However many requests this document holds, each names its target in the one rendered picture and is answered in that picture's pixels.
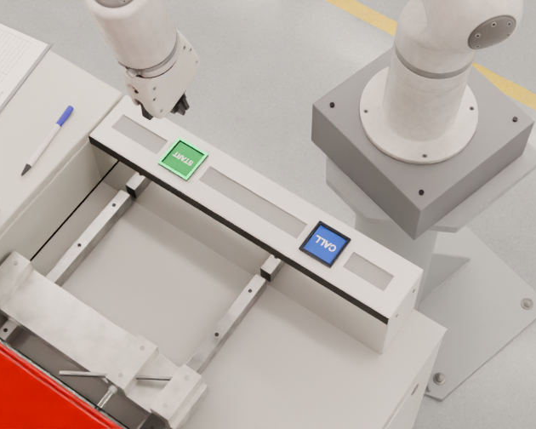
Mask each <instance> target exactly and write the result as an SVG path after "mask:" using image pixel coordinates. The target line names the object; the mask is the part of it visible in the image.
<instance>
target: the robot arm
mask: <svg viewBox="0 0 536 429"><path fill-rule="evenodd" d="M83 2H84V5H85V6H86V8H87V10H88V11H89V13H90V15H91V16H92V18H93V20H94V22H95V24H96V25H97V26H98V28H99V30H100V32H101V34H102V36H103V37H104V39H105V40H106V42H107V44H108V46H109V47H110V49H111V51H112V53H113V54H114V56H115V57H116V59H117V61H118V64H119V65H121V66H122V73H123V80H124V83H125V86H126V89H127V91H128V94H129V96H130V98H131V100H132V101H133V103H134V104H135V105H136V106H141V111H142V116H143V117H145V118H146V119H148V120H152V119H153V118H154V117H156V118H158V119H161V118H164V117H166V116H167V115H168V114H169V113H170V112H171V113H173V114H175V113H176V112H178V113H179V114H180V115H182V116H184V115H185V111H186V110H188V109H189V108H190V106H189V104H188V102H187V100H186V96H185V91H186V89H187V88H188V86H189V85H190V84H191V82H192V80H193V79H194V77H195V76H196V75H197V73H198V71H199V69H200V60H199V58H198V56H197V53H196V51H195V50H194V48H193V47H192V46H191V44H190V43H189V42H188V41H187V39H186V38H185V37H184V36H183V34H182V33H181V32H180V31H179V30H177V29H176V28H175V26H174V23H173V21H172V19H171V17H170V15H169V12H168V10H167V8H166V5H165V3H164V1H163V0H83ZM523 11H524V0H409V2H408V3H407V4H406V5H405V7H404V8H403V10H402V12H401V14H400V17H399V19H398V22H397V26H396V33H395V37H394V43H393V47H392V52H391V60H390V65H389V66H388V67H386V68H385V69H383V70H381V71H379V72H378V73H377V74H376V75H374V76H373V77H372V78H371V80H370V81H369V82H368V84H367V85H366V87H365V89H364V90H363V92H362V97H361V100H360V107H359V114H360V120H361V124H362V128H363V130H364V132H365V133H366V135H367V137H368V138H369V139H370V140H371V141H372V143H373V144H374V145H375V146H376V147H378V148H379V149H380V150H381V151H382V152H383V153H385V154H387V155H388V156H390V157H393V158H395V159H397V160H400V161H403V162H406V163H415V164H431V163H439V162H441V161H444V160H447V159H449V158H451V157H453V156H455V155H457V154H458V153H459V152H461V151H462V150H463V149H464V148H465V147H466V146H467V145H468V144H469V142H470V141H471V139H472V137H473V135H474V133H475V131H476V126H477V123H478V107H477V103H476V99H475V96H474V95H473V93H472V91H471V90H470V87H469V86H468V85H467V81H468V78H469V75H470V70H471V68H472V65H473V62H474V59H475V56H476V51H477V50H478V49H484V48H487V47H491V46H494V45H495V44H498V43H502V42H503V41H505V40H506V39H508V38H509V37H511V36H512V35H513V34H514V33H515V32H516V30H517V29H518V27H519V25H520V24H521V22H522V16H523Z"/></svg>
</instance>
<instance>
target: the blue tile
mask: <svg viewBox="0 0 536 429"><path fill-rule="evenodd" d="M345 243H346V240H345V239H343V238H342V237H340V236H338V235H336V234H335V233H333V232H331V231H330V230H328V229H327V228H325V227H323V226H319V227H318V229H317V230H316V232H315V233H314V234H313V236H312V237H311V239H310V240H309V241H308V243H307V244H306V245H305V246H304V249H306V250H308V251H310V252H311V253H313V254H314V255H316V256H318V257H319V258H321V259H323V260H325V261H326V262H327V263H329V264H330V263H331V262H332V260H333V259H334V257H335V256H336V254H338V252H339V251H340V250H341V248H342V247H343V246H344V244H345Z"/></svg>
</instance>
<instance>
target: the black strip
mask: <svg viewBox="0 0 536 429"><path fill-rule="evenodd" d="M88 138H89V141H90V143H91V144H92V145H94V146H96V147H98V148H99V149H101V150H102V151H103V152H106V153H107V154H109V155H110V156H112V157H114V158H115V159H117V160H118V161H120V162H121V163H124V164H125V165H127V166H129V167H130V168H131V169H133V170H135V171H136V172H138V173H140V174H142V175H144V176H145V177H146V178H147V179H149V180H151V181H153V182H155V183H156V184H158V185H159V186H161V187H162V188H164V189H166V190H167V191H169V192H171V193H173V194H174V195H175V196H177V197H179V198H181V199H182V200H184V201H186V202H187V203H189V204H190V205H192V206H193V207H195V208H197V209H199V210H200V211H202V212H203V213H204V214H206V215H208V216H210V217H212V218H213V219H215V220H217V221H218V222H219V223H221V224H223V225H224V226H226V227H228V228H230V229H231V230H233V231H234V232H236V233H238V234H239V235H241V236H242V237H245V238H246V239H247V240H249V241H250V242H252V243H254V244H256V245H257V246H259V247H261V248H262V249H264V250H265V251H267V252H268V253H270V254H272V255H274V256H276V257H277V258H278V259H279V260H282V261H283V262H285V263H287V264H288V265H290V266H291V267H293V268H294V269H296V270H298V271H299V272H302V273H303V274H305V275H306V276H307V277H309V278H311V279H313V280H314V281H316V282H318V283H319V284H321V285H322V286H324V287H325V288H327V289H329V290H331V291H332V292H334V293H335V294H337V295H339V296H340V297H342V298H344V299H345V300H347V301H349V302H350V303H351V304H353V305H355V306H357V307H358V308H360V309H362V310H363V311H365V312H366V313H368V314H370V315H371V316H373V317H375V318H377V319H378V320H379V321H381V322H382V323H385V324H386V325H387V324H388V320H389V318H387V317H385V316H384V315H382V314H380V313H379V312H376V311H375V310H374V309H372V308H371V307H369V306H367V305H365V304H364V303H362V302H360V301H359V300H357V299H356V298H354V297H353V296H351V295H349V294H347V293H346V292H345V291H343V290H341V289H339V288H338V287H336V286H334V285H333V284H331V283H330V282H328V281H326V280H325V279H323V278H322V277H319V276H318V275H316V274H315V273H314V272H311V271H310V270H308V269H306V268H305V267H303V266H302V265H300V264H299V263H297V262H295V261H294V260H291V259H290V258H288V257H287V256H286V255H284V254H282V253H280V252H279V251H277V250H275V249H274V248H272V247H271V246H269V245H268V244H266V243H264V242H262V241H260V240H259V239H258V238H256V237H254V236H253V235H251V234H249V233H248V232H245V231H244V230H243V229H242V228H240V227H238V226H236V225H234V224H233V223H231V222H229V221H228V220H226V219H225V218H223V217H222V216H220V215H218V214H216V213H215V212H214V211H212V210H210V209H208V208H207V207H205V206H203V205H202V204H200V203H199V202H197V201H195V200H194V199H192V198H191V197H188V196H187V195H185V194H184V193H183V192H180V191H179V190H177V189H176V188H174V187H172V186H171V185H169V184H168V183H166V182H164V181H163V180H161V179H159V178H157V177H156V176H155V175H153V174H151V173H149V172H148V171H146V170H144V169H143V168H141V167H140V166H138V165H137V164H135V163H133V162H131V161H129V160H128V159H127V158H125V157H123V156H122V155H120V154H118V153H117V152H114V151H113V150H112V149H111V148H109V147H107V146H105V145H103V144H102V143H100V142H98V141H97V140H96V139H94V138H92V137H91V136H88Z"/></svg>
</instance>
